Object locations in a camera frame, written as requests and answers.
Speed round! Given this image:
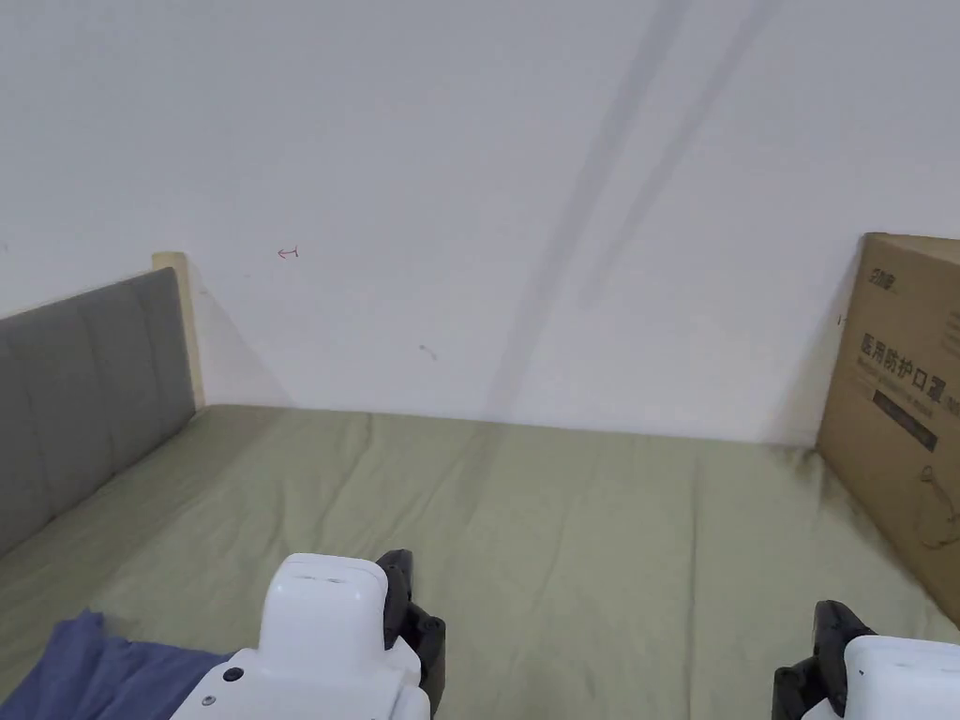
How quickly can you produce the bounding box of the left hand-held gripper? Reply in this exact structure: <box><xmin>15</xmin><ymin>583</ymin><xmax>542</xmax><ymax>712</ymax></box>
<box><xmin>168</xmin><ymin>549</ymin><xmax>447</xmax><ymax>720</ymax></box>

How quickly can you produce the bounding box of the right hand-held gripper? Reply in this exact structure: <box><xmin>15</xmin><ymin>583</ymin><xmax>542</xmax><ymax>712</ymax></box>
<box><xmin>772</xmin><ymin>599</ymin><xmax>960</xmax><ymax>720</ymax></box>

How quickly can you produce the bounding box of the bed with pale green sheet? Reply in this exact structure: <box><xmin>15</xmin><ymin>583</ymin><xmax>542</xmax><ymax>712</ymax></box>
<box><xmin>0</xmin><ymin>404</ymin><xmax>960</xmax><ymax>720</ymax></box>

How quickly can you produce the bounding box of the brown cardboard carton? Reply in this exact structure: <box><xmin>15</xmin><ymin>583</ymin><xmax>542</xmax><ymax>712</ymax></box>
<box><xmin>816</xmin><ymin>232</ymin><xmax>960</xmax><ymax>628</ymax></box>

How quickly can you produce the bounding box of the dark blue garment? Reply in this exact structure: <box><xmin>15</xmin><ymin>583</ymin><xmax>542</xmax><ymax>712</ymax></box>
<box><xmin>0</xmin><ymin>608</ymin><xmax>238</xmax><ymax>720</ymax></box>

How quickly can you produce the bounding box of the grey padded headboard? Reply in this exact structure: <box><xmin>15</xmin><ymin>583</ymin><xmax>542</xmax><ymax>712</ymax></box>
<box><xmin>0</xmin><ymin>267</ymin><xmax>198</xmax><ymax>560</ymax></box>

